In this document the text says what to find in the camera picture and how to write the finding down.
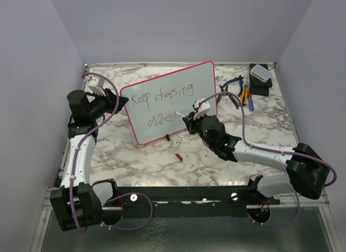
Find aluminium frame rail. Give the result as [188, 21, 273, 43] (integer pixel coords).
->
[49, 184, 329, 212]

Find red marker cap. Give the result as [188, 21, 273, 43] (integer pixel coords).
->
[175, 154, 183, 162]

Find purple cable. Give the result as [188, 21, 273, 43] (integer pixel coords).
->
[199, 91, 337, 228]
[69, 72, 154, 233]

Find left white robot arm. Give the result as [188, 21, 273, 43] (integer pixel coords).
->
[50, 88, 129, 231]

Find black rectangular box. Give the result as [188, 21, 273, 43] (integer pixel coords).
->
[249, 63, 272, 97]

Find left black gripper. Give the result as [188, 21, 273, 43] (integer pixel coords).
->
[88, 87, 128, 120]

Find white rectangular box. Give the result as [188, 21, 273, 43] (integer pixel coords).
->
[250, 64, 272, 83]

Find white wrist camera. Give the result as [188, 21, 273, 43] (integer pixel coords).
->
[193, 97, 210, 120]
[83, 75, 105, 96]

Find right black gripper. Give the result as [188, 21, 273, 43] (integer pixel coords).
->
[184, 109, 215, 148]

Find pink framed whiteboard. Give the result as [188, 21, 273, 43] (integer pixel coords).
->
[120, 61, 217, 145]

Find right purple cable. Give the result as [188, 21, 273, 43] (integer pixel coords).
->
[199, 91, 337, 228]

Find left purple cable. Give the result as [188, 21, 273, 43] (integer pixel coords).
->
[69, 72, 154, 233]

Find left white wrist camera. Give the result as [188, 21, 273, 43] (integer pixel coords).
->
[83, 75, 105, 96]

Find blue screwdriver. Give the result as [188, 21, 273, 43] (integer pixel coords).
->
[248, 92, 254, 112]

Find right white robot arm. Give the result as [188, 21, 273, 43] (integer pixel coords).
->
[182, 112, 330, 204]

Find yellow black utility knife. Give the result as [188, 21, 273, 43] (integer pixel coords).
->
[238, 84, 249, 106]

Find black handled pliers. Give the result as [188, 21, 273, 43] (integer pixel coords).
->
[217, 85, 239, 109]

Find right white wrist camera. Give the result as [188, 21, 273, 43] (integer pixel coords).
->
[193, 97, 210, 120]

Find blue handled pliers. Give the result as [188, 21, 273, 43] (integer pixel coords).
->
[221, 75, 244, 97]

